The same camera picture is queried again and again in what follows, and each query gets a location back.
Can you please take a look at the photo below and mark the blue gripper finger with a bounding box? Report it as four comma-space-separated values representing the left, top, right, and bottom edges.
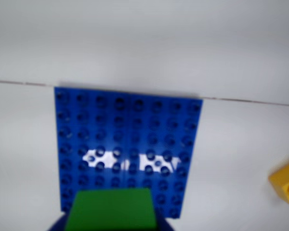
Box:
47, 213, 69, 231
155, 209, 175, 231

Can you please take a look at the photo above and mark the green 2x2 block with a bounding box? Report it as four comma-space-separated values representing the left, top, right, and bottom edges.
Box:
64, 187, 158, 229

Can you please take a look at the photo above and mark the yellow 2x2 block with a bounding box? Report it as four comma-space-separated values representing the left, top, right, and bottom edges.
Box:
267, 161, 289, 207

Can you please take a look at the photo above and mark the blue 8x8 studded plate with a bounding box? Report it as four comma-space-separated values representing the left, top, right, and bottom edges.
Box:
54, 86, 203, 219

